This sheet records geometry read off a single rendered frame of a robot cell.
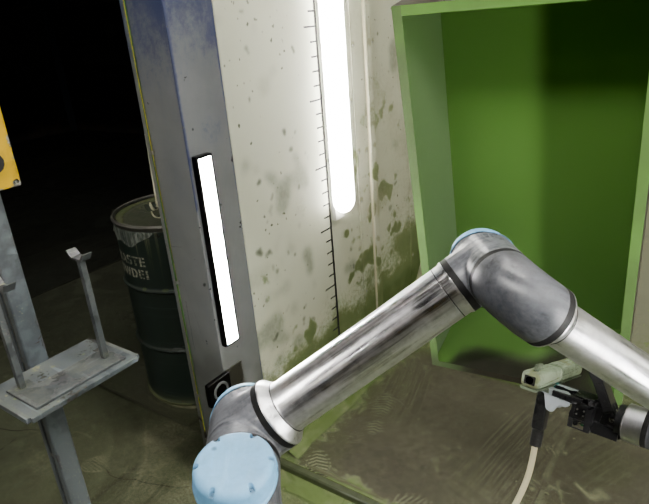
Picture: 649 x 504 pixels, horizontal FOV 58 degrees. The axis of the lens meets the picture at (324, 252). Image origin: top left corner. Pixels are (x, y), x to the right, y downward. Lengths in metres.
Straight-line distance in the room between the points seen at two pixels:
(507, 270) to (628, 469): 1.54
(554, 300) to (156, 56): 1.23
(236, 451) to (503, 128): 1.30
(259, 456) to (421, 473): 1.29
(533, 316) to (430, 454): 1.44
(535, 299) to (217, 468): 0.61
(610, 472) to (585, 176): 1.08
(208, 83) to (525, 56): 0.92
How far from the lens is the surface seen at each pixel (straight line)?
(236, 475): 1.08
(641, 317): 2.84
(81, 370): 1.72
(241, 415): 1.22
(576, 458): 2.47
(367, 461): 2.37
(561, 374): 1.66
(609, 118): 1.90
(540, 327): 1.03
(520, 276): 1.03
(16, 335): 1.80
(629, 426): 1.57
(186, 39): 1.75
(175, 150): 1.78
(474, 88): 1.94
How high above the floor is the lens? 1.62
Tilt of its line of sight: 22 degrees down
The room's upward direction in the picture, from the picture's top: 5 degrees counter-clockwise
